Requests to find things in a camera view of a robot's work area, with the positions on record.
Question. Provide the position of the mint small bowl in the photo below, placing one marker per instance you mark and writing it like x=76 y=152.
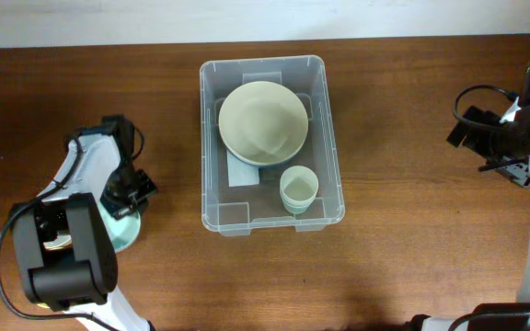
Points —
x=123 y=232

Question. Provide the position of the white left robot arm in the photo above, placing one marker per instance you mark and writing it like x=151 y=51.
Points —
x=69 y=206

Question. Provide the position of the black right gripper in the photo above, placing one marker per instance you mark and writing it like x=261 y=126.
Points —
x=475 y=139

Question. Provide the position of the beige shallow bowl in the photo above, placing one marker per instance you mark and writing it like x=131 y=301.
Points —
x=263 y=121

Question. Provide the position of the clear plastic storage bin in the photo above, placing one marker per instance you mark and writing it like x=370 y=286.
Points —
x=241 y=210

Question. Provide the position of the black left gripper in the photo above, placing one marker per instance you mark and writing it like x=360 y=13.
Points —
x=120 y=209

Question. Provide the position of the grey plastic cup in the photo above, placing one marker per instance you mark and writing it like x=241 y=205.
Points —
x=298 y=186

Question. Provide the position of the yellow small bowl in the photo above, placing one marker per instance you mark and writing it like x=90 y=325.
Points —
x=52 y=281

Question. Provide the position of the mint green plastic cup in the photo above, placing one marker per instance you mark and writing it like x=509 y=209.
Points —
x=295 y=209

